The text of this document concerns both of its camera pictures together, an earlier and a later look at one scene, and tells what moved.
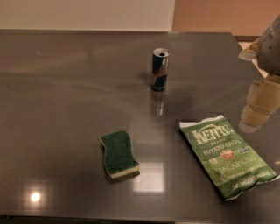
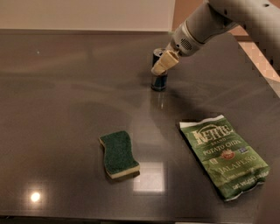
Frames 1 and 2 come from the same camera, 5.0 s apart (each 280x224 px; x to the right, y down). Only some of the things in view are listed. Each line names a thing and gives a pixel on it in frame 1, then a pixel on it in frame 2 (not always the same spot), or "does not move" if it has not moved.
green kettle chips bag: [233, 167] does not move
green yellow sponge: [118, 157] does not move
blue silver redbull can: [159, 69] does not move
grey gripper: [270, 53] to [183, 44]
